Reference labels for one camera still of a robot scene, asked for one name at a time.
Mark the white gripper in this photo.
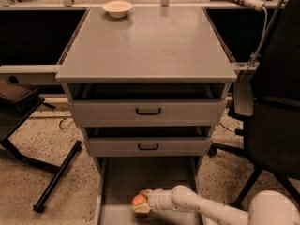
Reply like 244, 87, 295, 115
132, 189, 173, 215

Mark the orange fruit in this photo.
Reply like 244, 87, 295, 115
132, 194, 147, 206

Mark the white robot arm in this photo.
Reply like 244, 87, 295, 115
132, 185, 300, 225

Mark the bottom grey open drawer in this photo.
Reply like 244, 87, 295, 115
93, 157, 204, 225

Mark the middle grey drawer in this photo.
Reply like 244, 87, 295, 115
84, 137, 212, 157

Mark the top grey drawer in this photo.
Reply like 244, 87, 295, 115
68, 99, 227, 128

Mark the grey drawer cabinet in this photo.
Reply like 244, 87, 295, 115
55, 5, 238, 225

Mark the black office chair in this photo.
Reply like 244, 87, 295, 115
212, 0, 300, 208

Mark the black stand with tray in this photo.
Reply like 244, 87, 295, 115
0, 78, 83, 214

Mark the white ceramic bowl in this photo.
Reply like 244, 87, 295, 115
102, 0, 133, 19

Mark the white power cable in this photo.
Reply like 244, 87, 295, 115
248, 7, 270, 68

